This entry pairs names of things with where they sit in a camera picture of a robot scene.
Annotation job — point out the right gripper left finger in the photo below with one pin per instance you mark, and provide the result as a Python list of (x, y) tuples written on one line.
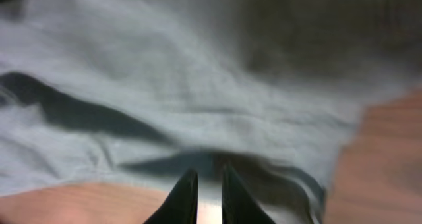
[(181, 205)]

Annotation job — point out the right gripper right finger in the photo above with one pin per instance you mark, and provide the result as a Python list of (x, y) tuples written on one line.
[(238, 205)]

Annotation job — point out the grey shorts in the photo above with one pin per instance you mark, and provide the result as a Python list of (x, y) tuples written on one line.
[(262, 94)]

